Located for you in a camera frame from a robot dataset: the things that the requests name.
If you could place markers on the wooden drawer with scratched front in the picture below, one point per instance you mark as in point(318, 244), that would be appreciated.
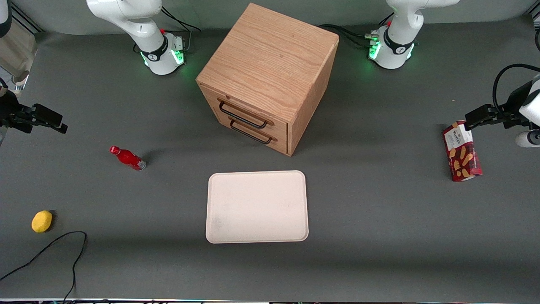
point(280, 126)

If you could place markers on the wooden drawer with clean front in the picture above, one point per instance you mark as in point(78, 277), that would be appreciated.
point(280, 144)

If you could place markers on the beige rectangular plastic tray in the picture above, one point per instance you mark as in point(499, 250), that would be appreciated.
point(257, 207)

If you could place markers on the yellow lemon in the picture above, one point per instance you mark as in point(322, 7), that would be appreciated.
point(41, 221)

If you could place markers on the oak wooden drawer cabinet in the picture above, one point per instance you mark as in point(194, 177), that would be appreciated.
point(274, 55)

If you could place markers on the aluminium frame rail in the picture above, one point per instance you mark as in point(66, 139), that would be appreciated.
point(25, 19)

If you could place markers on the small red bottle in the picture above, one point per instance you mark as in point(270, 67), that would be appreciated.
point(126, 157)

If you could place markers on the translucent plastic cover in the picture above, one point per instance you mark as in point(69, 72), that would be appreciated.
point(17, 50)

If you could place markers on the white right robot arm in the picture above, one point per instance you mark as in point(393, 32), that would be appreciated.
point(143, 25)

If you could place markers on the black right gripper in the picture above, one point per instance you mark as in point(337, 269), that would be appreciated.
point(9, 110)

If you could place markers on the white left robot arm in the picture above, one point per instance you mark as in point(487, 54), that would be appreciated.
point(400, 46)

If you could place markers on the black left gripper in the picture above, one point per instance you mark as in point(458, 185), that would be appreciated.
point(512, 104)

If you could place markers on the red shortbread cookie box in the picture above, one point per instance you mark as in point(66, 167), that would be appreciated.
point(462, 156)

